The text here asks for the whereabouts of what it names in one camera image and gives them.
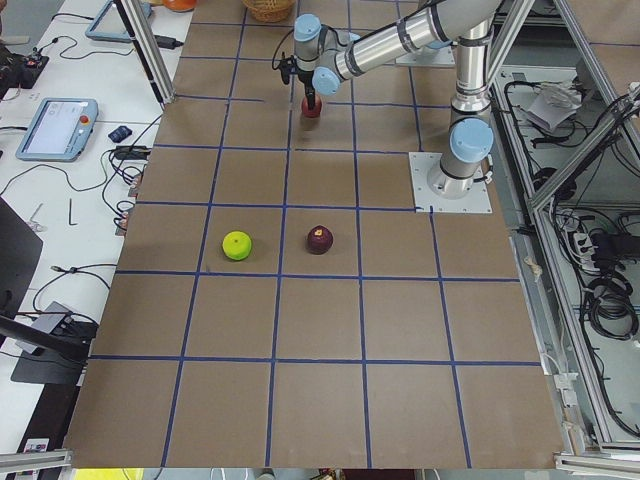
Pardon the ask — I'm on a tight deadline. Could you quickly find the orange bucket with lid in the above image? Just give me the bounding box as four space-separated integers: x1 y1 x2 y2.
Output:
162 0 197 13

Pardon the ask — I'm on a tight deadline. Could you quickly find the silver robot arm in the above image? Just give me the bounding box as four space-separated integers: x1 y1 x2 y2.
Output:
275 1 498 200

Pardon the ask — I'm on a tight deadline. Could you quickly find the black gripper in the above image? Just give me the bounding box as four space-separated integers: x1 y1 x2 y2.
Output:
302 72 316 102

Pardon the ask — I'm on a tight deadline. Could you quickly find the dark blue small pouch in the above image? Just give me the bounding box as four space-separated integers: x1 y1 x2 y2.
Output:
108 125 133 144

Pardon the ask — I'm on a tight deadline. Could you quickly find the black allen key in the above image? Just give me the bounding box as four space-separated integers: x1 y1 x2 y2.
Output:
67 198 78 226

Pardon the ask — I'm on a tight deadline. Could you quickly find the far blue teach pendant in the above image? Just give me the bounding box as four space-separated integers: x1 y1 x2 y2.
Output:
85 1 131 43

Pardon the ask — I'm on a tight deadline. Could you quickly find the blue teach pendant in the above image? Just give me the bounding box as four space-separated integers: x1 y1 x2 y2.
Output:
85 1 131 43
16 98 99 163

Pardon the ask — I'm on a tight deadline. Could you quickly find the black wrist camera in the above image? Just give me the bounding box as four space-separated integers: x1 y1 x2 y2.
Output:
276 55 297 85

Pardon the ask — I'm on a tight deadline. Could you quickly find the green apple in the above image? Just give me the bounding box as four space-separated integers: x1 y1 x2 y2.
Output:
222 230 253 261

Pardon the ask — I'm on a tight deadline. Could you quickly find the black monitor stand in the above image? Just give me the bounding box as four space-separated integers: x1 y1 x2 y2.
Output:
1 202 97 385

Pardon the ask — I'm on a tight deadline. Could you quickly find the woven wicker basket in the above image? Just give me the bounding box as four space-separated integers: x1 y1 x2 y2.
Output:
243 0 295 23

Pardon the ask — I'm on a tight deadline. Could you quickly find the near blue teach pendant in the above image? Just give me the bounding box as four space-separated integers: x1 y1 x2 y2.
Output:
16 98 99 163

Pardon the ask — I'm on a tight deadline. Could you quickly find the white power strip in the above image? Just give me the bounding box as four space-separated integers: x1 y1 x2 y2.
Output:
569 231 595 270

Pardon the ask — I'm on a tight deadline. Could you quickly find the dark red apple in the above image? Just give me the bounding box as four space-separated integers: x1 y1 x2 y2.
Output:
306 225 334 255

